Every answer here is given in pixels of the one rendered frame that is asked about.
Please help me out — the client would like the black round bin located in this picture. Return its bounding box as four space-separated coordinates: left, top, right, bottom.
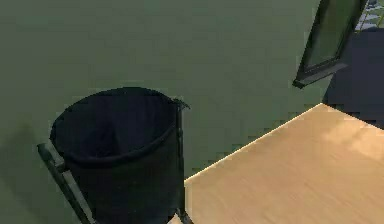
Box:
36 86 195 224

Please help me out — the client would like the dark framed window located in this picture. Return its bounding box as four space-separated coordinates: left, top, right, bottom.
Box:
292 0 369 90

